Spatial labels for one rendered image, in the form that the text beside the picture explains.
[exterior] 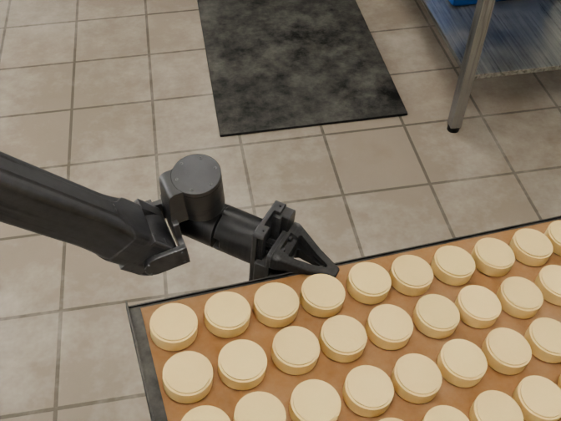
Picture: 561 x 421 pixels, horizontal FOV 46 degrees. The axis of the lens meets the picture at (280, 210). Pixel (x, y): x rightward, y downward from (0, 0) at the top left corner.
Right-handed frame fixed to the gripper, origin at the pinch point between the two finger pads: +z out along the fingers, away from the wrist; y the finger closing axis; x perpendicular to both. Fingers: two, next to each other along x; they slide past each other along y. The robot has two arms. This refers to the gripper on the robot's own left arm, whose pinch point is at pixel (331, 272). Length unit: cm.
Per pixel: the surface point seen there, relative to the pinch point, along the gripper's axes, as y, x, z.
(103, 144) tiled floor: 98, -91, -110
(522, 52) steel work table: 62, -173, 11
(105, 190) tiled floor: 98, -73, -97
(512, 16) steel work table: 61, -195, 3
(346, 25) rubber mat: 87, -195, -60
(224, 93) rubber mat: 92, -133, -85
